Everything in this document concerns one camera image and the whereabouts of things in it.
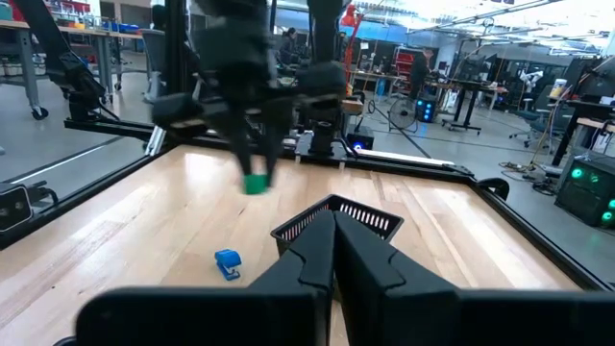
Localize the wooden desk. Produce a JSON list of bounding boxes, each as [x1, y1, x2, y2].
[[550, 98, 615, 167]]

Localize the black aluminium table frame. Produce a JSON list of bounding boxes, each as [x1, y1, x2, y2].
[[0, 0, 615, 292]]

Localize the person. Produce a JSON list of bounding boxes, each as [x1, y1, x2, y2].
[[278, 27, 299, 66], [407, 46, 436, 102]]

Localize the green stapler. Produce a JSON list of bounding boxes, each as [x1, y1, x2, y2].
[[242, 173, 269, 196]]

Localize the floor fan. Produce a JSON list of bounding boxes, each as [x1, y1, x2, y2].
[[387, 96, 419, 132]]

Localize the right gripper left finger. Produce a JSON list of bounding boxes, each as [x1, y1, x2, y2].
[[75, 209, 336, 346]]

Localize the black box blue light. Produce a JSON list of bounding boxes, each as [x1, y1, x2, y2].
[[345, 125, 376, 151]]

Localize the office chair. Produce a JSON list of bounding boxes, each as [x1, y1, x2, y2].
[[508, 95, 554, 149]]

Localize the black slotted plastic basket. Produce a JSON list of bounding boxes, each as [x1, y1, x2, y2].
[[270, 193, 405, 256]]

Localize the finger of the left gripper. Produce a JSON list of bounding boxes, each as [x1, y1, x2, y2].
[[224, 119, 255, 178], [262, 110, 294, 188]]

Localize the black table-level camera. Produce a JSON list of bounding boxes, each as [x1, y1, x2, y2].
[[0, 181, 60, 235]]

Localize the black standing desk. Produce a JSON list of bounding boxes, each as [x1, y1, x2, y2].
[[440, 79, 509, 135]]

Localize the red lamp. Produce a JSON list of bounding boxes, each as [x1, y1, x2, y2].
[[339, 3, 365, 86]]

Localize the grey metal workbench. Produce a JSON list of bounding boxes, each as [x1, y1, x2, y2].
[[0, 18, 145, 121]]

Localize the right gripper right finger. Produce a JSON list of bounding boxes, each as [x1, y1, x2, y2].
[[333, 210, 615, 346]]

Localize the black box green lights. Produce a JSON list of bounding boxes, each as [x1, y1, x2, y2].
[[553, 152, 615, 229]]

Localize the silver aluminium bracket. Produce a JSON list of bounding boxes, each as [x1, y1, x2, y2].
[[144, 125, 167, 157]]

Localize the black box blue lights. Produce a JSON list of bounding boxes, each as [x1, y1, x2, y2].
[[414, 97, 438, 124]]

